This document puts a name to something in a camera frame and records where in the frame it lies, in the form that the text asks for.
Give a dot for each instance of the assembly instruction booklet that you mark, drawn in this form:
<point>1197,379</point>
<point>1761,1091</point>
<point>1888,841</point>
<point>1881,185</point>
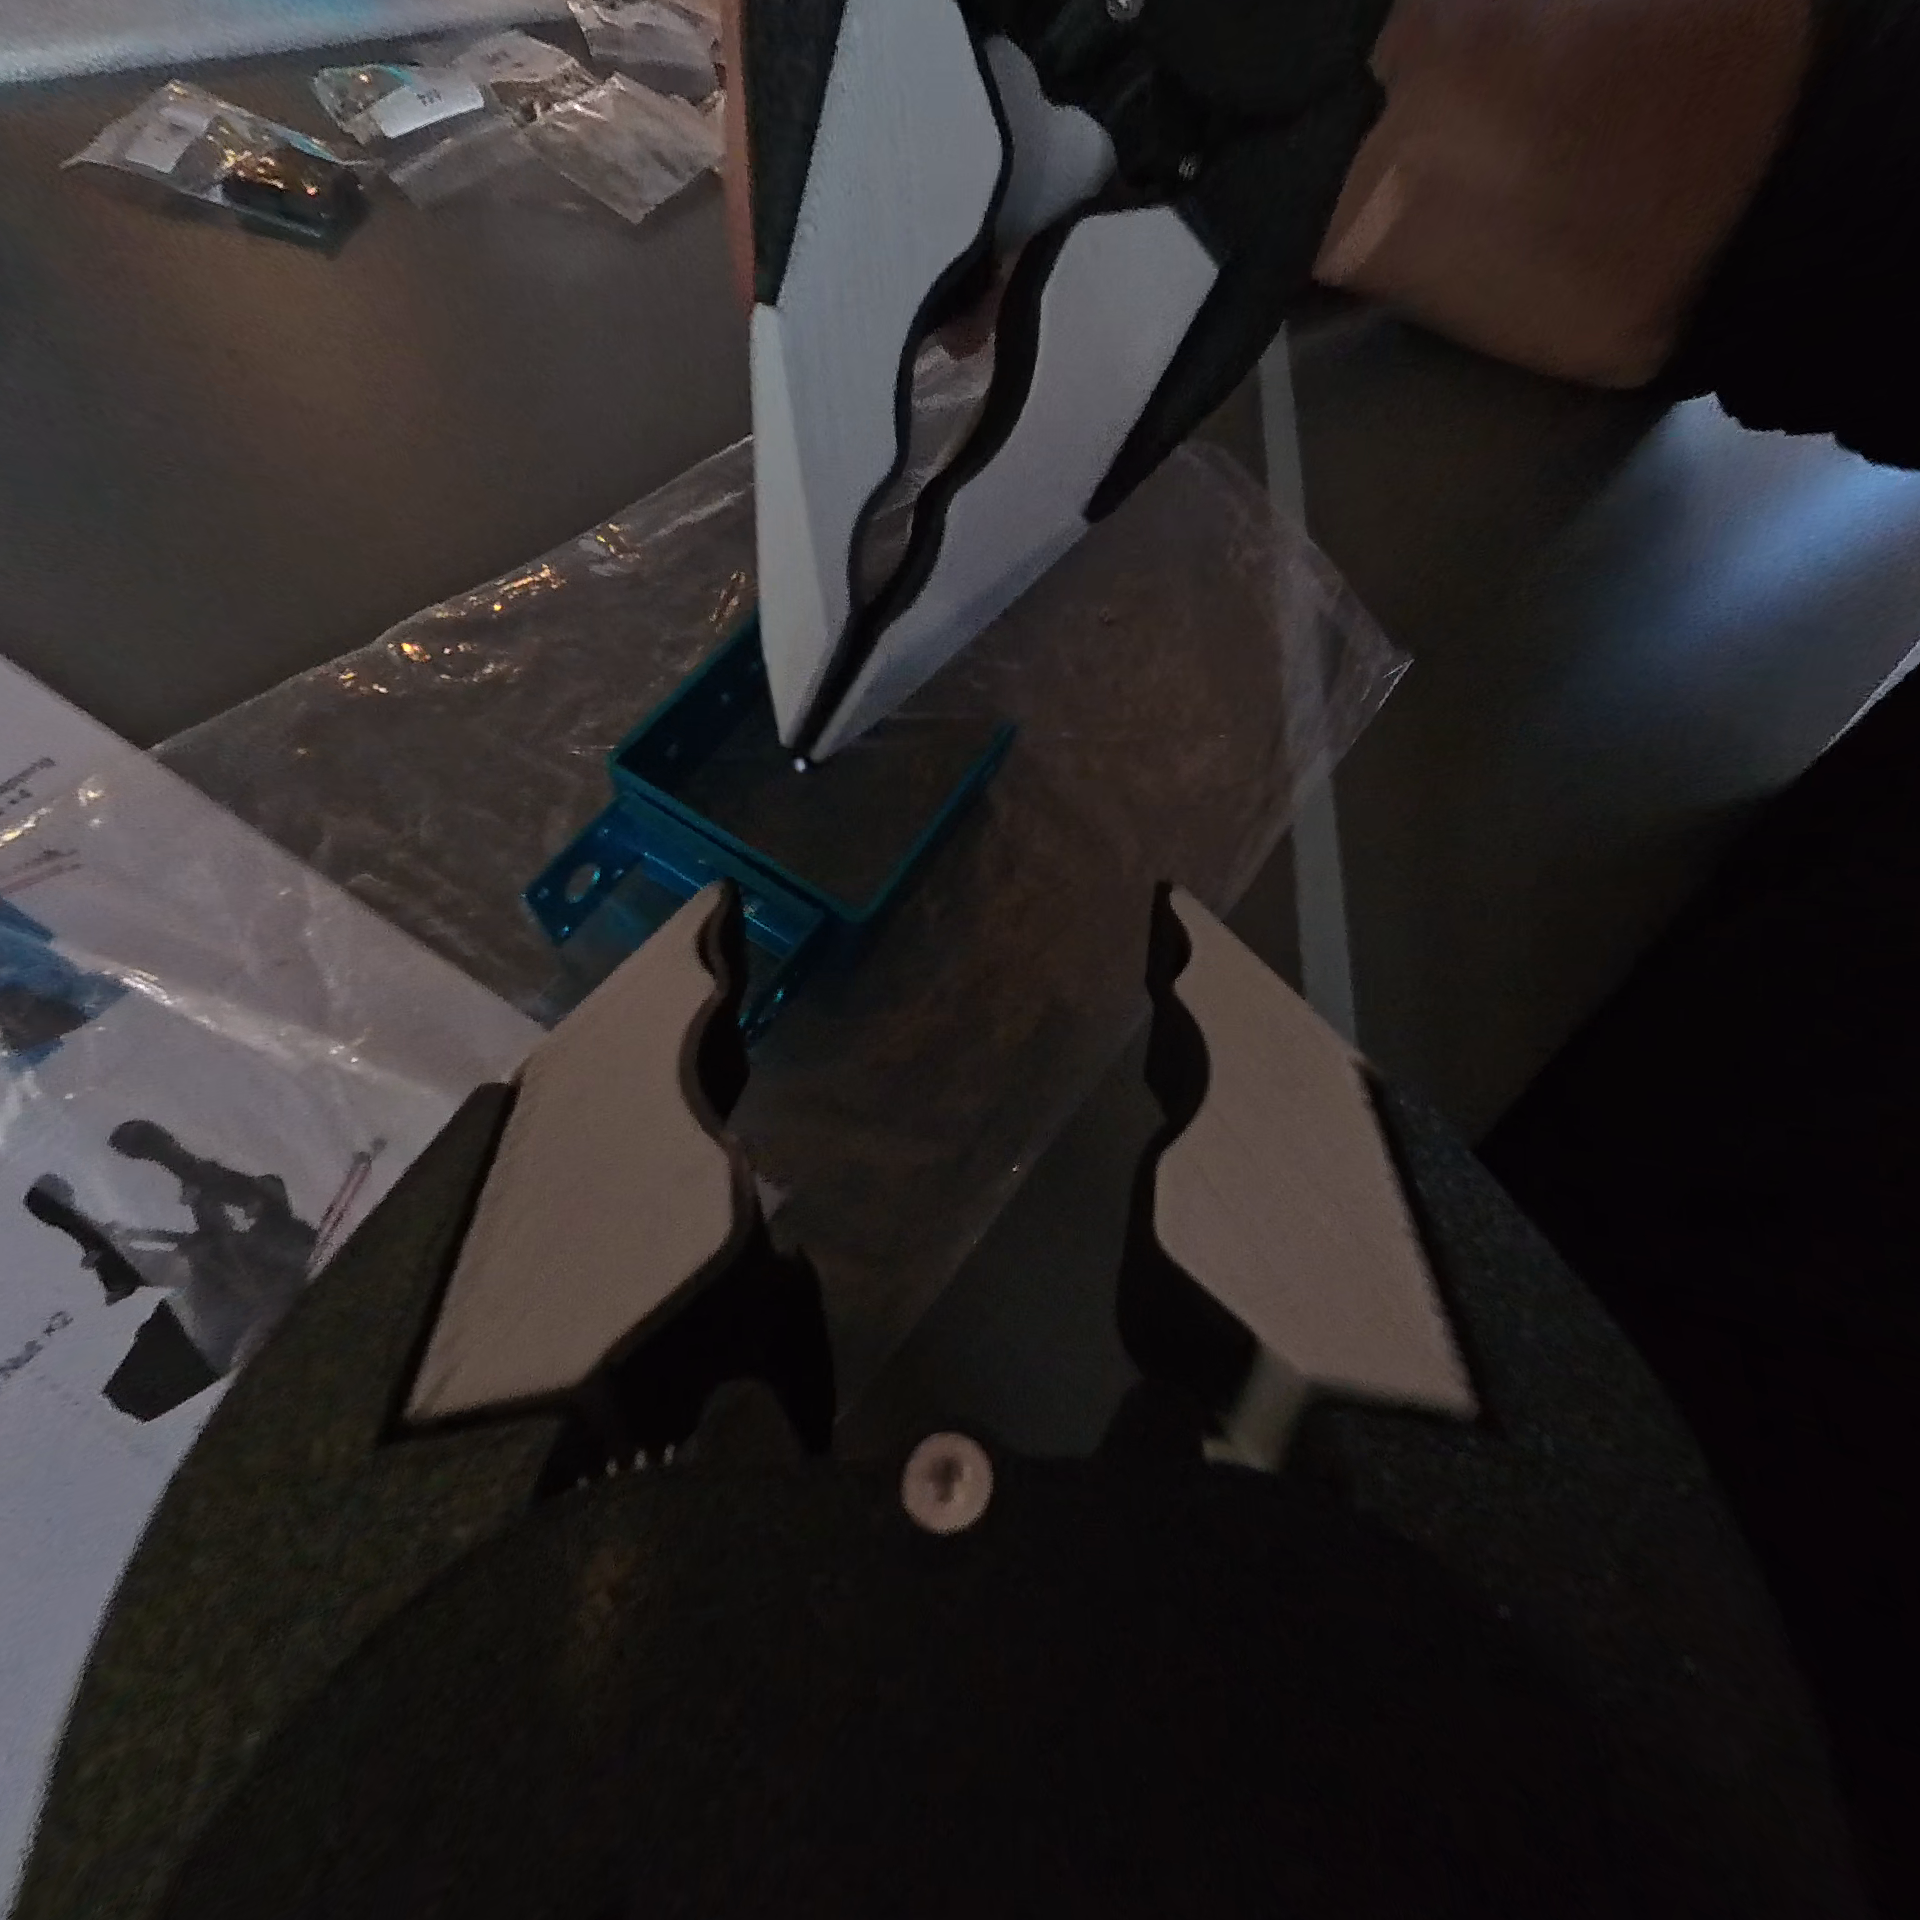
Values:
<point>150,1049</point>

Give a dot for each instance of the short blue U bracket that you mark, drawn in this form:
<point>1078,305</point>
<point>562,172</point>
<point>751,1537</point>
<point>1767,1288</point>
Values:
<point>579,885</point>

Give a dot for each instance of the person's dark clothing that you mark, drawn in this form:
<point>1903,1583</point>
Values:
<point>1725,1276</point>

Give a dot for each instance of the long blue U bracket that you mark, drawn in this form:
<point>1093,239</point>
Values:
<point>661,751</point>

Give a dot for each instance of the white foam board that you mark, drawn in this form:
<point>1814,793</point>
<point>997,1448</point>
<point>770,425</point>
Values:
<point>224,31</point>

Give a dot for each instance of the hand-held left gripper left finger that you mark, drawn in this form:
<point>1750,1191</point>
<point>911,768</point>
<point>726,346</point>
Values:
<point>586,1215</point>

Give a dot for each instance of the clear plastic bag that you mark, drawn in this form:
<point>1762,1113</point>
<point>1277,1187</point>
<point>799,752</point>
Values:
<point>1171,721</point>

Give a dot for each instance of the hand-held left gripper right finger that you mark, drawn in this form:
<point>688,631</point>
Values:
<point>1320,1215</point>

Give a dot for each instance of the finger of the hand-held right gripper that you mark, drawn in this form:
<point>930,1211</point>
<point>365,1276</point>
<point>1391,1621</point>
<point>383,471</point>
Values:
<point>869,225</point>
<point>1126,346</point>

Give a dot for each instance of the person's right hand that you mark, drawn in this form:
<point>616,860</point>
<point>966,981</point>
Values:
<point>1576,180</point>

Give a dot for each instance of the group of small parts bags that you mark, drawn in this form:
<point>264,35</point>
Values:
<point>600,136</point>

